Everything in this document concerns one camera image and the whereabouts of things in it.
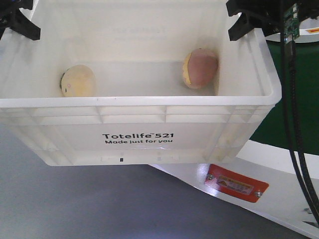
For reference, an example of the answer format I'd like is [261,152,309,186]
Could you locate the black braided cable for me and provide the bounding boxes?
[279,0,319,225]

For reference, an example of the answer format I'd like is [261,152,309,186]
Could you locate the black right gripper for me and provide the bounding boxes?
[226,0,319,41]

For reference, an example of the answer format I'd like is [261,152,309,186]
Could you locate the brown round plush toy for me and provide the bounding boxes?
[182,48,218,89]

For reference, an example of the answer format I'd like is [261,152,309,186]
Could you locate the green circuit board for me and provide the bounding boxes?
[284,3,300,44]

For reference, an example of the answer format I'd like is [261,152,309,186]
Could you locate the cream round plush toy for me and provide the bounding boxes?
[60,65,96,97]

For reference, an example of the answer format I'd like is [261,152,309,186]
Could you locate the red warning label plate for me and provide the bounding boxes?
[204,164,269,203]

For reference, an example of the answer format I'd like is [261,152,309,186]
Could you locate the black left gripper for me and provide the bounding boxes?
[0,0,41,41]

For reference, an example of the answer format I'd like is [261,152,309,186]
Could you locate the white plastic tote box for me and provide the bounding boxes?
[0,0,281,166]

